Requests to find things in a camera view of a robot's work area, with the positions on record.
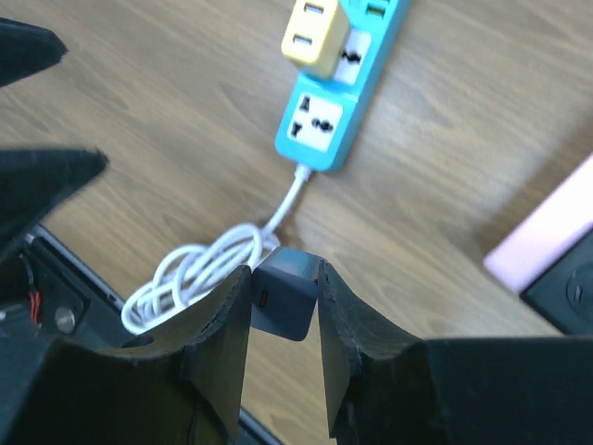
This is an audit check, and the white coiled cable with plug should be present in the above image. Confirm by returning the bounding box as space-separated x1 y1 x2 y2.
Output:
120 164 312 336

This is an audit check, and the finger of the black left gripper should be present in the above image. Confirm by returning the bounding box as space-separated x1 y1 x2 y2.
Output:
1 146 108 260
1 18 68 87

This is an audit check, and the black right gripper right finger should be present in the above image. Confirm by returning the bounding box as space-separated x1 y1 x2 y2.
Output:
318 262 592 444

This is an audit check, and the pink power strip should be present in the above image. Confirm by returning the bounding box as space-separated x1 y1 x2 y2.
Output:
484 157 592 294

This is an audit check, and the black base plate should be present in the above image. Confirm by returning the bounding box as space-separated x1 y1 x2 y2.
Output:
0 224 284 445

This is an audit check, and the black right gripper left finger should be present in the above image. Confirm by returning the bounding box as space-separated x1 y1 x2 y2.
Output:
1 266 251 444

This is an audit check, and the small yellow plug adapter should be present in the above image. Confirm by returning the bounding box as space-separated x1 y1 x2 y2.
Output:
281 0 351 79

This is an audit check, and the small grey plug adapter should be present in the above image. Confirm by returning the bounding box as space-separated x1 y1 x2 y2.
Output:
251 247 322 342

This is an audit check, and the teal travel adapter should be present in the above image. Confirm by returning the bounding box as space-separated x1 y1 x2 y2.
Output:
274 1 410 172

